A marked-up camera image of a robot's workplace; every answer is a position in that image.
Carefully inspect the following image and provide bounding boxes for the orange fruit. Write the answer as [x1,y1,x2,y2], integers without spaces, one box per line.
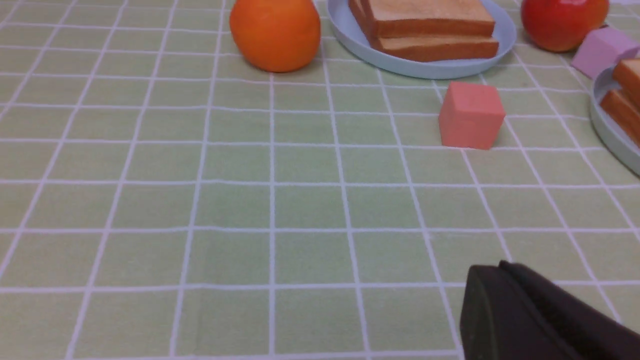
[229,0,322,73]

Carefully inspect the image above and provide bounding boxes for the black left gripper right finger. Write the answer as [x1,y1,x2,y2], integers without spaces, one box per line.
[499,260,640,360]

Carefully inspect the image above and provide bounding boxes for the lilac cube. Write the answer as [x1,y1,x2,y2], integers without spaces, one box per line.
[570,27,640,80]

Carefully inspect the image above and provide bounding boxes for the light blue bread plate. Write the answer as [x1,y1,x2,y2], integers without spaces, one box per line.
[326,0,518,80]

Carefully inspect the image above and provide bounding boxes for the salmon pink cube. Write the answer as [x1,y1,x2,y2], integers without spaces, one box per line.
[438,80,506,150]

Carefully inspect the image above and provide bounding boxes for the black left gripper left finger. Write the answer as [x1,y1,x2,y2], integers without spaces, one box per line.
[459,265,583,360]

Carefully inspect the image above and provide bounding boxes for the red apple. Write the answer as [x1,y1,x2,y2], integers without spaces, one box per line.
[519,0,610,53]

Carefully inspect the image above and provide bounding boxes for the teal empty plate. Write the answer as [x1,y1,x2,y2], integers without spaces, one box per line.
[589,64,640,176]

